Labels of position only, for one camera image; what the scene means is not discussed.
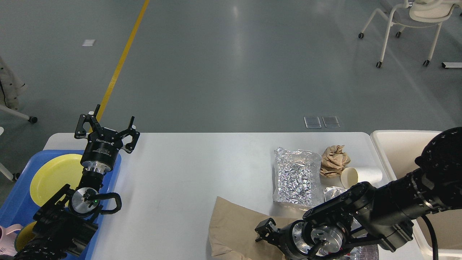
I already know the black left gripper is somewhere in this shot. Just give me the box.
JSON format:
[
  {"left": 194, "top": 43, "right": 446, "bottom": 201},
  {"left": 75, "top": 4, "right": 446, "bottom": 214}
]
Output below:
[{"left": 74, "top": 104, "right": 140, "bottom": 175}]

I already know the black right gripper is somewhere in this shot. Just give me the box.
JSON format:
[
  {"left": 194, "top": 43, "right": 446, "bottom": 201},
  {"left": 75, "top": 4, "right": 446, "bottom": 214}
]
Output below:
[{"left": 254, "top": 218, "right": 311, "bottom": 260}]

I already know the brown paper bag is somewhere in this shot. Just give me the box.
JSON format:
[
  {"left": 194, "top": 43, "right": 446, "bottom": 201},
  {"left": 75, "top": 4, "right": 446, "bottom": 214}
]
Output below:
[{"left": 208, "top": 196, "right": 286, "bottom": 260}]

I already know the aluminium foil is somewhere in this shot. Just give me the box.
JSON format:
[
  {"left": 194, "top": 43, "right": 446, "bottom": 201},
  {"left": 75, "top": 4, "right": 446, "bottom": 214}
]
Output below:
[{"left": 273, "top": 147, "right": 324, "bottom": 208}]

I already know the yellow plastic plate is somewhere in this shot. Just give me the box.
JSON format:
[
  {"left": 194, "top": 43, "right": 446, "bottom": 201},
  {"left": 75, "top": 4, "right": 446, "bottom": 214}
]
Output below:
[{"left": 30, "top": 153, "right": 83, "bottom": 206}]

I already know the white paper cup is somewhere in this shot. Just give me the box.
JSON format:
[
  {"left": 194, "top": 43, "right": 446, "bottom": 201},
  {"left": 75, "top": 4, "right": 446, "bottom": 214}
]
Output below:
[{"left": 340, "top": 167, "right": 383, "bottom": 189}]

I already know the red foil snack wrapper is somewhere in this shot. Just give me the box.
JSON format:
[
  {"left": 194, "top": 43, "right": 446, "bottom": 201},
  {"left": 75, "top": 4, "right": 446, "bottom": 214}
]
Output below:
[{"left": 324, "top": 186, "right": 379, "bottom": 260}]

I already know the teal green mug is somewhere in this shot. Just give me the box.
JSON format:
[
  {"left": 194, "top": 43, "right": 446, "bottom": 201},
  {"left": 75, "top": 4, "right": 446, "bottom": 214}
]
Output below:
[{"left": 14, "top": 221, "right": 37, "bottom": 252}]

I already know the pink mug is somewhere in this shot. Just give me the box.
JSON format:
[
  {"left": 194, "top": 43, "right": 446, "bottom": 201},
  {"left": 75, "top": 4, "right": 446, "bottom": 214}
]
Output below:
[{"left": 0, "top": 224, "right": 23, "bottom": 256}]

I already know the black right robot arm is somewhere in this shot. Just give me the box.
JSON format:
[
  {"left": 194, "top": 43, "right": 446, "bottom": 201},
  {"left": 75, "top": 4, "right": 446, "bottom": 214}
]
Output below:
[{"left": 255, "top": 127, "right": 462, "bottom": 260}]

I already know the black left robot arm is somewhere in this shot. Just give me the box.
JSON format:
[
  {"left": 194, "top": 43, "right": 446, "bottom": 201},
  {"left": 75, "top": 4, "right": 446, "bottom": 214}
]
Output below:
[{"left": 13, "top": 105, "right": 140, "bottom": 260}]

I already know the white chair leg with caster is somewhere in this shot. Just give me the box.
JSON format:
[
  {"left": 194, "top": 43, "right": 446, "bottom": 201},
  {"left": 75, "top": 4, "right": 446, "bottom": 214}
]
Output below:
[{"left": 0, "top": 105, "right": 38, "bottom": 124}]

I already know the crumpled brown paper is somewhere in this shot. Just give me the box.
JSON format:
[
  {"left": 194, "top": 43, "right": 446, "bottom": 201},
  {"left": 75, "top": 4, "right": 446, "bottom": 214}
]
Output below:
[{"left": 320, "top": 145, "right": 351, "bottom": 179}]

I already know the white polka-dot cloth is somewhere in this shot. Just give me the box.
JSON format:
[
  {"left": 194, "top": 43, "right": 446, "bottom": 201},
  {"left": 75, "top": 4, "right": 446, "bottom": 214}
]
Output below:
[{"left": 0, "top": 58, "right": 27, "bottom": 111}]

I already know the blue plastic tray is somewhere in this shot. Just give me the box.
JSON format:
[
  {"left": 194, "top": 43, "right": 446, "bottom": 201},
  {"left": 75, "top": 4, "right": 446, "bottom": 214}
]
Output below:
[{"left": 0, "top": 150, "right": 122, "bottom": 260}]

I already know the metal floor socket plate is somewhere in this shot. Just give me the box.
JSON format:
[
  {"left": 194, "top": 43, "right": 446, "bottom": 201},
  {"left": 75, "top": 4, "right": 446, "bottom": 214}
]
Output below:
[{"left": 304, "top": 116, "right": 341, "bottom": 129}]

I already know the beige plastic bin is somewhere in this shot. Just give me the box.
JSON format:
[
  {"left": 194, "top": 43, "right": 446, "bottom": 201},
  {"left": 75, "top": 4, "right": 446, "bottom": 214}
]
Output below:
[{"left": 371, "top": 130, "right": 462, "bottom": 260}]

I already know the white bar on floor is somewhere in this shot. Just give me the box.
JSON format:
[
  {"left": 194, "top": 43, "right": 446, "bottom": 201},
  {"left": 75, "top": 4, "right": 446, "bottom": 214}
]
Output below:
[{"left": 441, "top": 61, "right": 462, "bottom": 69}]

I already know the white rolling chair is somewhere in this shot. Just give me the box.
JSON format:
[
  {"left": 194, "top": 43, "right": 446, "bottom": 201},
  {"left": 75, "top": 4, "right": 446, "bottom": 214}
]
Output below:
[{"left": 358, "top": 0, "right": 461, "bottom": 69}]

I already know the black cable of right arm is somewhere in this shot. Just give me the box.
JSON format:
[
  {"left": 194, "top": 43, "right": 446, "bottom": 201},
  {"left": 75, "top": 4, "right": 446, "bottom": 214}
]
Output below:
[{"left": 420, "top": 215, "right": 439, "bottom": 260}]

